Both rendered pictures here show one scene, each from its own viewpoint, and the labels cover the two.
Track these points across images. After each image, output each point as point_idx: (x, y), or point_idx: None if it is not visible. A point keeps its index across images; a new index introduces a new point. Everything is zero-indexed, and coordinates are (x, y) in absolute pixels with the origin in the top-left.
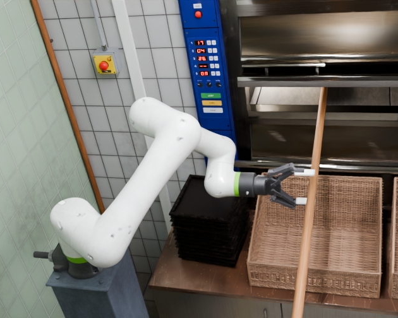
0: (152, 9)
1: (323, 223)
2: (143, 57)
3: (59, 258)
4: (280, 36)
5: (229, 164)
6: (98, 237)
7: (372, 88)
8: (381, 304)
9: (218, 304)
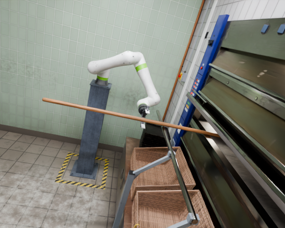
0: (198, 63)
1: (171, 182)
2: (189, 81)
3: None
4: (212, 89)
5: (148, 101)
6: (92, 61)
7: None
8: (127, 201)
9: (124, 157)
